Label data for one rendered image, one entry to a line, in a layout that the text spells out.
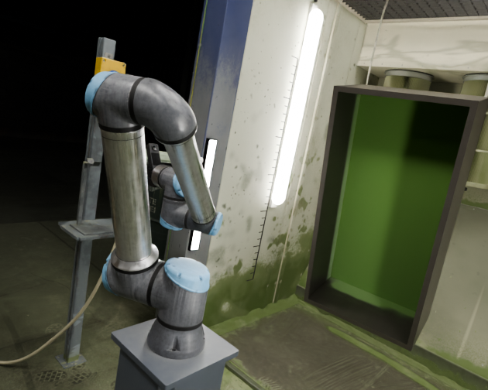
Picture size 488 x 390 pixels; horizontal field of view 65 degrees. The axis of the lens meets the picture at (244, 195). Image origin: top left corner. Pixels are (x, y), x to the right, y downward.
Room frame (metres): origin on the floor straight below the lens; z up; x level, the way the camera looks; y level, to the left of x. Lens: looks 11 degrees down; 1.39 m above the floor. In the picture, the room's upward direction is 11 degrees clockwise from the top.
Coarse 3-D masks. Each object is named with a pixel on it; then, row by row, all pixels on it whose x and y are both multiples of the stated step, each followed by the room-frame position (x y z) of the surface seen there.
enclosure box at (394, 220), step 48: (336, 96) 1.85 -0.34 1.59; (384, 96) 1.72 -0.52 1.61; (432, 96) 1.61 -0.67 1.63; (480, 96) 1.80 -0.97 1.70; (336, 144) 2.01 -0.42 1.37; (384, 144) 2.08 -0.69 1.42; (432, 144) 1.94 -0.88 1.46; (336, 192) 2.14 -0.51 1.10; (384, 192) 2.10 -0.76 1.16; (432, 192) 1.95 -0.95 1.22; (336, 240) 2.29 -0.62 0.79; (384, 240) 2.11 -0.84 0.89; (432, 240) 1.96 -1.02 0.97; (336, 288) 2.21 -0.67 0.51; (384, 288) 2.13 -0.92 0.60; (432, 288) 1.79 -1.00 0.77; (384, 336) 1.79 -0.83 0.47
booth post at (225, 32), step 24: (216, 0) 2.06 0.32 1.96; (240, 0) 2.07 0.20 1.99; (216, 24) 2.04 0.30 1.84; (240, 24) 2.09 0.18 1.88; (216, 48) 2.02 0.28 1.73; (240, 48) 2.12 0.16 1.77; (216, 72) 2.01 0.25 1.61; (192, 96) 2.10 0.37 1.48; (216, 96) 2.03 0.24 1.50; (216, 120) 2.05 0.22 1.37; (216, 168) 2.10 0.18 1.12; (216, 192) 2.12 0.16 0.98; (168, 240) 2.11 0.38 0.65
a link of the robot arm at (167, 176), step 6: (168, 168) 1.41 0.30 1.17; (162, 174) 1.39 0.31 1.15; (168, 174) 1.37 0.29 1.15; (174, 174) 1.36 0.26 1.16; (162, 180) 1.38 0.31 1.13; (168, 180) 1.36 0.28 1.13; (174, 180) 1.34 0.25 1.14; (162, 186) 1.39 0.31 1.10; (168, 186) 1.35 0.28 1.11; (174, 186) 1.33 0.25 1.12; (168, 192) 1.35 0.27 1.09; (174, 192) 1.34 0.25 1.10; (180, 192) 1.33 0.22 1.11; (180, 198) 1.35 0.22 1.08
